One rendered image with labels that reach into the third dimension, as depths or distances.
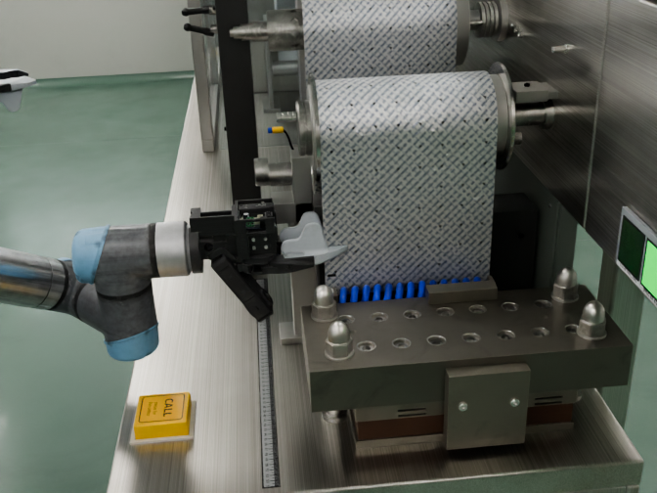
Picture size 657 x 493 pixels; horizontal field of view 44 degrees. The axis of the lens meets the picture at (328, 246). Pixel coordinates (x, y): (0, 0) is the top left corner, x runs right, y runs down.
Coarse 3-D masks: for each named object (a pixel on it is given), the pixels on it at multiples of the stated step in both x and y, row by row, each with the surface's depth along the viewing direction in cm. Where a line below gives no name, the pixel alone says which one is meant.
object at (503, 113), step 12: (504, 96) 109; (312, 108) 107; (504, 108) 108; (312, 120) 106; (504, 120) 108; (312, 132) 108; (504, 132) 109; (504, 144) 110; (312, 156) 111; (312, 168) 113
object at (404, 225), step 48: (336, 192) 110; (384, 192) 110; (432, 192) 111; (480, 192) 112; (336, 240) 113; (384, 240) 114; (432, 240) 114; (480, 240) 115; (336, 288) 116; (384, 288) 117
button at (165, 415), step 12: (144, 396) 113; (156, 396) 113; (168, 396) 112; (180, 396) 112; (144, 408) 110; (156, 408) 110; (168, 408) 110; (180, 408) 110; (144, 420) 108; (156, 420) 108; (168, 420) 108; (180, 420) 108; (144, 432) 107; (156, 432) 108; (168, 432) 108; (180, 432) 108
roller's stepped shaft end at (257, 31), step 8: (248, 24) 129; (256, 24) 129; (264, 24) 129; (232, 32) 130; (240, 32) 129; (248, 32) 129; (256, 32) 129; (264, 32) 129; (256, 40) 130; (264, 40) 130
